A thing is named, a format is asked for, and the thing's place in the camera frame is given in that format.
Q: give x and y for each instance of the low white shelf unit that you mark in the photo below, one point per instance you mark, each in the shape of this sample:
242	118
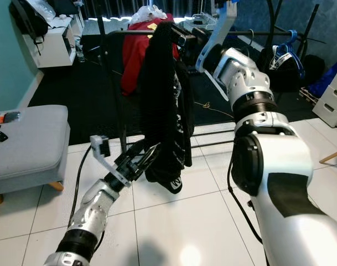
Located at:
57	50

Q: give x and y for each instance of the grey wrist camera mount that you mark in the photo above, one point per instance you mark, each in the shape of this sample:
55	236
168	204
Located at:
100	147
218	33

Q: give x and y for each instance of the dark curtain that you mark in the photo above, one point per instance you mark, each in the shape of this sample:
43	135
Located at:
118	8

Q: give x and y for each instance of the blue plastic hanger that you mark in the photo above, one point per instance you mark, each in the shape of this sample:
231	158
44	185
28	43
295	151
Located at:
279	55

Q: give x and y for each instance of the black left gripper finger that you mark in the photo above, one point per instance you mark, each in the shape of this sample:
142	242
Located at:
151	166
146	152

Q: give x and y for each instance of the black white-print garment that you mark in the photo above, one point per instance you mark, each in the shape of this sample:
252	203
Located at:
162	111

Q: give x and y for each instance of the grey padded ottoman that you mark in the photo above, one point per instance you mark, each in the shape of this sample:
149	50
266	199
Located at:
30	144

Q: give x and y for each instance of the orange black flat pack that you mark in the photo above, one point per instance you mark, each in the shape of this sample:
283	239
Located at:
5	117

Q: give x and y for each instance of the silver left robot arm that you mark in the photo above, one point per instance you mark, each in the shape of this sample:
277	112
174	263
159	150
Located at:
91	221

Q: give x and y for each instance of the white plastic bag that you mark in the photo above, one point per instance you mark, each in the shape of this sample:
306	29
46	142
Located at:
151	14

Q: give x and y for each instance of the white drawer unit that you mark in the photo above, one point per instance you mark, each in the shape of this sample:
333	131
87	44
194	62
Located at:
331	105

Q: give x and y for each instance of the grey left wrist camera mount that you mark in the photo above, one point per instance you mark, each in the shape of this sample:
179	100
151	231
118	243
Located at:
100	147

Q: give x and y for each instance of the black backpack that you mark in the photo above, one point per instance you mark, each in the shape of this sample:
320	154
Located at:
27	16

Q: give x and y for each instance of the black metal clothes rack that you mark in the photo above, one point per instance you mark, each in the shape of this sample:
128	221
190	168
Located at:
113	33

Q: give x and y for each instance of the blue fabric bag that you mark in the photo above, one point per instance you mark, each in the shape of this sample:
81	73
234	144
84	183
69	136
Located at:
328	80

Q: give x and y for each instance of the black floor mat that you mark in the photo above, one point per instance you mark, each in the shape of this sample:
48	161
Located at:
79	100

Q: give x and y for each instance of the white plastic pack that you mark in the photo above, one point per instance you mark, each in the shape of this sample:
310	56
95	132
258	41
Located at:
43	8

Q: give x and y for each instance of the yellow cloth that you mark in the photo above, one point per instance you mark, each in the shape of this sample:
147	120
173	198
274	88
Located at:
155	26

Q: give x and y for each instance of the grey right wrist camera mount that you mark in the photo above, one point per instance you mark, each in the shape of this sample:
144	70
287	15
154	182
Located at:
218	33

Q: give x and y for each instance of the black shorts white waistband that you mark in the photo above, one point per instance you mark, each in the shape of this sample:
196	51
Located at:
309	72

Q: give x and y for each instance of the red cloth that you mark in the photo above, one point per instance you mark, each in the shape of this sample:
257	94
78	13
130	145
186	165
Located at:
132	55

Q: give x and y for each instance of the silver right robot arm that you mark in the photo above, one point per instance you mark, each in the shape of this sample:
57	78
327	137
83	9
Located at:
279	166

